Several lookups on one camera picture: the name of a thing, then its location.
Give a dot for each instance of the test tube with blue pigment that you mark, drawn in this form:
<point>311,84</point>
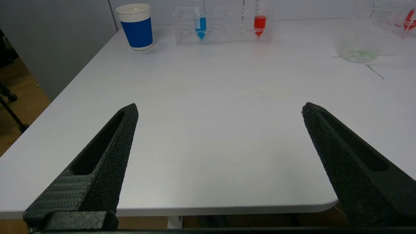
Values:
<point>200,26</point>

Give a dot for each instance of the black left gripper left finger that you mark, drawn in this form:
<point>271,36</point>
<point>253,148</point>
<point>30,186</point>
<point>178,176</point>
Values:
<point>107,162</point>

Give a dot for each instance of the clear acrylic test tube rack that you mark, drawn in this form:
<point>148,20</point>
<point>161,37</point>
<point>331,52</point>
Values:
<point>224,31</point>
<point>398,27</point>

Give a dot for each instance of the clear glass beaker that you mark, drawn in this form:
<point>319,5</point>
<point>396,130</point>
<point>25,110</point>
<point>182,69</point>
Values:
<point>360,48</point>

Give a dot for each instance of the blue white paper cup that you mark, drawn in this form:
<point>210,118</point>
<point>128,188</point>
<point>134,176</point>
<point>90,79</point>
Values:
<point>138,32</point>

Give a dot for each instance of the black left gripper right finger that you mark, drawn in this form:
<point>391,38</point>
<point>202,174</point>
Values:
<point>351,175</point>

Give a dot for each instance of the test tube with red pigment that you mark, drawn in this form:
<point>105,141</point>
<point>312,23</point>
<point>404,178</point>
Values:
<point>259,24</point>
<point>410,21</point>

